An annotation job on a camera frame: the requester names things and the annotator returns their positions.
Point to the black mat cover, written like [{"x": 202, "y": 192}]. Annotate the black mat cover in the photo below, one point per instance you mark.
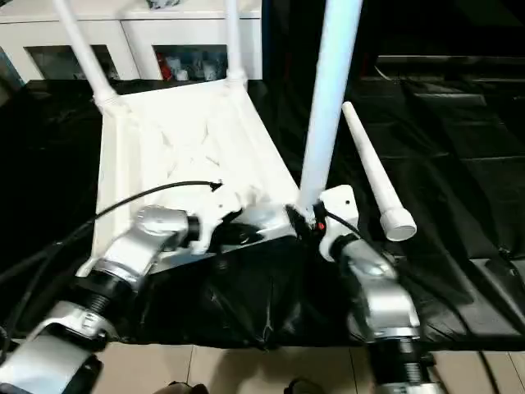
[{"x": 471, "y": 184}]

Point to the white plastic table leg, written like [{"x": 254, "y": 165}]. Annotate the white plastic table leg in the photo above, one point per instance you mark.
[
  {"x": 82, "y": 49},
  {"x": 234, "y": 41},
  {"x": 328, "y": 102},
  {"x": 373, "y": 164}
]

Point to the small white jar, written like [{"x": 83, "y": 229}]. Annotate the small white jar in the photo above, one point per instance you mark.
[
  {"x": 182, "y": 75},
  {"x": 209, "y": 71}
]

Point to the dark metal bar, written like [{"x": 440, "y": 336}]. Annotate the dark metal bar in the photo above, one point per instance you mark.
[{"x": 451, "y": 60}]

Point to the white glass door cabinet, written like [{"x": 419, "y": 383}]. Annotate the white glass door cabinet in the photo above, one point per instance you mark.
[{"x": 131, "y": 28}]

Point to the red bottle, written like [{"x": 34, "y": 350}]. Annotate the red bottle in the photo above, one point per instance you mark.
[{"x": 164, "y": 69}]

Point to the white plastic table top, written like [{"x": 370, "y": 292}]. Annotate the white plastic table top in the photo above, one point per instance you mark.
[{"x": 164, "y": 135}]

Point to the dark robot waist part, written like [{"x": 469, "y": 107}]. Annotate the dark robot waist part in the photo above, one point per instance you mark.
[
  {"x": 184, "y": 388},
  {"x": 303, "y": 386}
]

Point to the dark speckled object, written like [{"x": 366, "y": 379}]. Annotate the dark speckled object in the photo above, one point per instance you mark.
[{"x": 162, "y": 3}]

